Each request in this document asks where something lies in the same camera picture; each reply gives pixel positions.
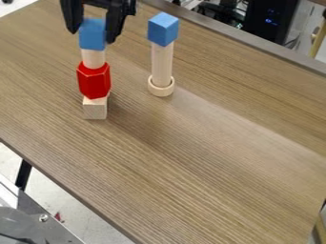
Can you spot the blue cube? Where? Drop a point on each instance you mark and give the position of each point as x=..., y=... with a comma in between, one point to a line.
x=163, y=29
x=91, y=34

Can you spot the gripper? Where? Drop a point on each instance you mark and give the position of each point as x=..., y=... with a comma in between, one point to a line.
x=111, y=4

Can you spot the wooden cylinder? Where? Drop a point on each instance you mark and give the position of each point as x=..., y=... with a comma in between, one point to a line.
x=162, y=65
x=93, y=58

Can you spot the red hexagonal block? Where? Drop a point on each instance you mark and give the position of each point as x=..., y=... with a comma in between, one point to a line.
x=93, y=80

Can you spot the wooden cube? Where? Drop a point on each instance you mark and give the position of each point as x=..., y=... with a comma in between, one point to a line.
x=95, y=108

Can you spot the black computer tower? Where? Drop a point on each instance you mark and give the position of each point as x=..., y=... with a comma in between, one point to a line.
x=271, y=19

